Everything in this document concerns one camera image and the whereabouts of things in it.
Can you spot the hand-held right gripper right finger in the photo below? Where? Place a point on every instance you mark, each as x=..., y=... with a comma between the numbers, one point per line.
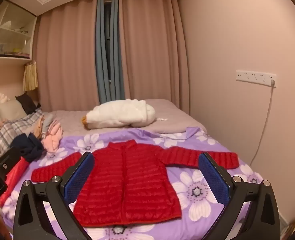
x=213, y=177

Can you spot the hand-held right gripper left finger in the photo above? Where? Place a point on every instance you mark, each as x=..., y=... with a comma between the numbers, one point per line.
x=79, y=175

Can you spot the red puffer jacket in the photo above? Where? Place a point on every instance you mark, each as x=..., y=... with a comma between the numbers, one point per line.
x=127, y=180

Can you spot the red cloth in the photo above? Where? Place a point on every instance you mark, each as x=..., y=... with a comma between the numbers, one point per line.
x=16, y=173

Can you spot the purple floral bedsheet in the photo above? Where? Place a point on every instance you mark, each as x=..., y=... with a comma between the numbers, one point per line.
x=187, y=190

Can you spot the navy garment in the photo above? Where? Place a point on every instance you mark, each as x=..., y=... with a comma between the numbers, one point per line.
x=30, y=146

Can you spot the pink garment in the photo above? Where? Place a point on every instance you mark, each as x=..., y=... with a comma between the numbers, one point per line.
x=53, y=140

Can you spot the plaid cloth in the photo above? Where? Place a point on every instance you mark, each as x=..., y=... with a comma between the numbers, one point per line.
x=15, y=127

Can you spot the grey garment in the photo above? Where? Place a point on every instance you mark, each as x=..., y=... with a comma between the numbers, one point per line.
x=47, y=123

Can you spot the beige pillow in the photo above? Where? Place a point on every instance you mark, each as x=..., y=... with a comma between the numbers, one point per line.
x=10, y=111

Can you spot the white fluffy towel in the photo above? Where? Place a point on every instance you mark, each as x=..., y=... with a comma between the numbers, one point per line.
x=120, y=115

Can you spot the grey bed cover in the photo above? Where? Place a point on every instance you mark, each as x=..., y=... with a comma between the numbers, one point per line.
x=168, y=113

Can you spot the black cloth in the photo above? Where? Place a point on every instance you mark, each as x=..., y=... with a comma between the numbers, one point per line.
x=27, y=102

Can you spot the yellow striped small curtain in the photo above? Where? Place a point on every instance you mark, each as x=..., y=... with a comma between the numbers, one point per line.
x=30, y=76

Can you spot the white plug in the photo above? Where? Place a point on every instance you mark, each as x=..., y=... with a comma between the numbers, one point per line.
x=272, y=82

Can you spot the blue-grey curtain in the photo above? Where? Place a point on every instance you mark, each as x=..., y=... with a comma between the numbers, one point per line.
x=100, y=55

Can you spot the dark window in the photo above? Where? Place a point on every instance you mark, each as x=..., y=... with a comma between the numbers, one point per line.
x=108, y=55

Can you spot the white shelf unit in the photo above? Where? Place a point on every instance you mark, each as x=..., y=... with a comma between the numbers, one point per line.
x=2, y=30

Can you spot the white wall socket strip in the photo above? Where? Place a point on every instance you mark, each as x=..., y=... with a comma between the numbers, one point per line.
x=255, y=76

